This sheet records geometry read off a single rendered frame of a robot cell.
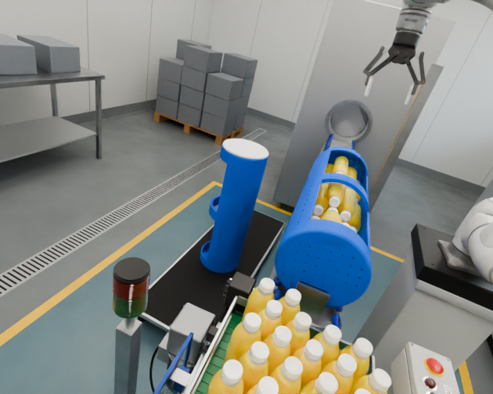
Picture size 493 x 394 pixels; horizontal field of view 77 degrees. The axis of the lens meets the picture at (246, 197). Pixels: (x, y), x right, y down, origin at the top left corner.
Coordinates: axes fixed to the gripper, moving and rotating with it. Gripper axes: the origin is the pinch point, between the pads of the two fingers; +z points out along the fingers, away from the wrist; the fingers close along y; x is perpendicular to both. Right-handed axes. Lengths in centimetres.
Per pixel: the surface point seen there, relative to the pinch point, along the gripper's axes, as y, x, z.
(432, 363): 37, -50, 53
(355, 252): 12, -39, 41
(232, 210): -67, 25, 80
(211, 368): -7, -71, 72
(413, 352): 33, -49, 54
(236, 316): -12, -54, 70
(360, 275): 15, -37, 48
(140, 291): -15, -90, 40
